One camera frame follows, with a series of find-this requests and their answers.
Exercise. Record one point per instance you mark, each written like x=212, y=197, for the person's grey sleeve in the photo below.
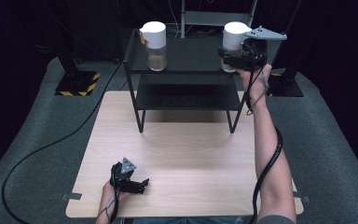
x=276, y=220

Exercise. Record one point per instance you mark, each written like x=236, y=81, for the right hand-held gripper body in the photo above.
x=254, y=53

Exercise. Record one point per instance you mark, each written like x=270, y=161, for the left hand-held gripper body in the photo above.
x=122, y=177

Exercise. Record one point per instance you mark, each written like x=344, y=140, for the grey tape piece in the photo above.
x=303, y=197
x=71, y=196

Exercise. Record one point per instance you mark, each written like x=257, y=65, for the black two-tier metal shelf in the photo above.
x=189, y=59

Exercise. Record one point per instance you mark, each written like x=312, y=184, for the black stand with striped base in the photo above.
x=287, y=84
x=76, y=82

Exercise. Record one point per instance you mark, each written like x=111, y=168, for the person's left hand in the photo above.
x=109, y=194

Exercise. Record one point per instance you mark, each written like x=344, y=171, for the person's right hand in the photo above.
x=256, y=84

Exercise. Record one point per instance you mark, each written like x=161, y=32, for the grey metal frame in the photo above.
x=216, y=18

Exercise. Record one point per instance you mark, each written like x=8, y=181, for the person's blue jeans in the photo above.
x=183, y=221

